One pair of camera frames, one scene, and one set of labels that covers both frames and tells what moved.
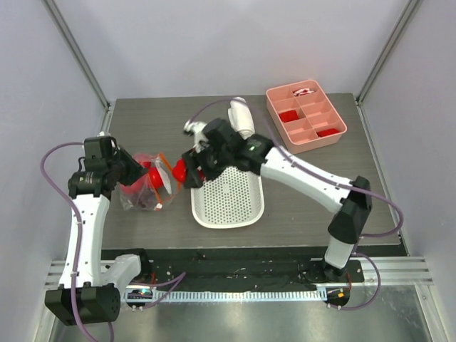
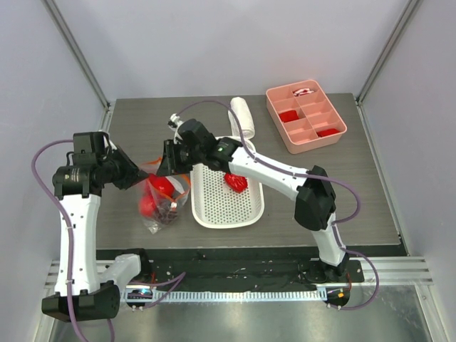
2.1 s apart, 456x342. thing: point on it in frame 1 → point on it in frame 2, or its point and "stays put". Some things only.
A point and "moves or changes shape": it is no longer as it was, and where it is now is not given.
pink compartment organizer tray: x=305 y=116 stays put
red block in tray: x=288 y=116 stays put
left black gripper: x=137 y=171 stays put
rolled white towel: x=241 y=117 stays put
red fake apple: x=140 y=187 → x=147 y=205
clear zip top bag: x=150 y=191 moves or changes shape
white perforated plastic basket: x=231 y=198 stays put
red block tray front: x=328 y=132 stays put
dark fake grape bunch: x=146 y=200 → x=164 y=212
